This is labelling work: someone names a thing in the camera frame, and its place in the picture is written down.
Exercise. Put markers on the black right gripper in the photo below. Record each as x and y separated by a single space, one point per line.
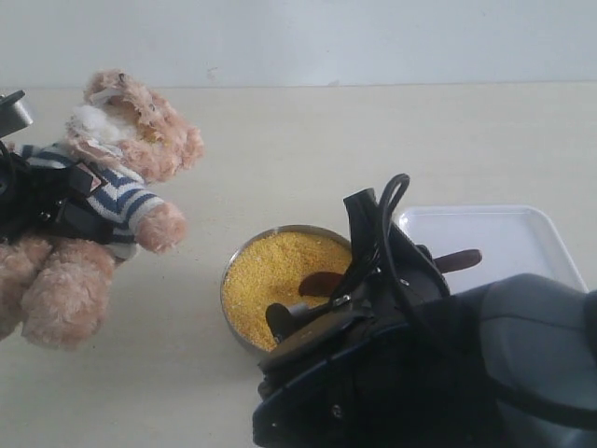
386 286

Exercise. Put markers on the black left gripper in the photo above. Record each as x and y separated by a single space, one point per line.
50 199

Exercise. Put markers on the teddy bear striped sweater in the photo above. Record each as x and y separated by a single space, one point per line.
55 290

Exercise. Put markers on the dark red wooden spoon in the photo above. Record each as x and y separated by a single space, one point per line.
322 284

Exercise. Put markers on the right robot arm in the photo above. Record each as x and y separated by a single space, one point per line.
396 360

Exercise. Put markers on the yellow millet grains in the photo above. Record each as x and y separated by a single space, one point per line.
270 270

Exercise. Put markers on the white rectangular tray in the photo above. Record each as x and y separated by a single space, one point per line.
512 239

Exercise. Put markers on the metal bowl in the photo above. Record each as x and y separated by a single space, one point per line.
238 322

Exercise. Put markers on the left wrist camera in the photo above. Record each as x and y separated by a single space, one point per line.
15 114

